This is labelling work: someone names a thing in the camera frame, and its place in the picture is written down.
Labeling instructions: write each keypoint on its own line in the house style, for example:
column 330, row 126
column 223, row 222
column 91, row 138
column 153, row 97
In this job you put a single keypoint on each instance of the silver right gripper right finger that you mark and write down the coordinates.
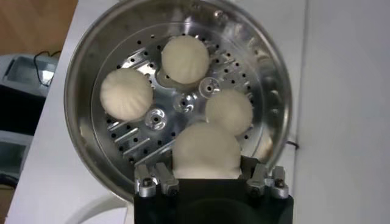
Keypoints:
column 258, row 179

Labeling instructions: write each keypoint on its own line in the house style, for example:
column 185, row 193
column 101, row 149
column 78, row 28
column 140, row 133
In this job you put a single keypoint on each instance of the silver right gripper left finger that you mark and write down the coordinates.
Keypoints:
column 167, row 181

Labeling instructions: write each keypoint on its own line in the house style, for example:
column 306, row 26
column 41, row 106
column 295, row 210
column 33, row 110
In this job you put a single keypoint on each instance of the white steamed baozi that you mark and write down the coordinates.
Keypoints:
column 126, row 94
column 205, row 149
column 230, row 109
column 185, row 59

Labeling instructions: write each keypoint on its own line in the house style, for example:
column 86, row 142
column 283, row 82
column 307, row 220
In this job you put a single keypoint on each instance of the stainless steel steamer tray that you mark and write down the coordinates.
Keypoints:
column 85, row 76

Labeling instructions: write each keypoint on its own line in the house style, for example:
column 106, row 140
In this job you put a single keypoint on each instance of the white round plate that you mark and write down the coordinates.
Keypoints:
column 91, row 207

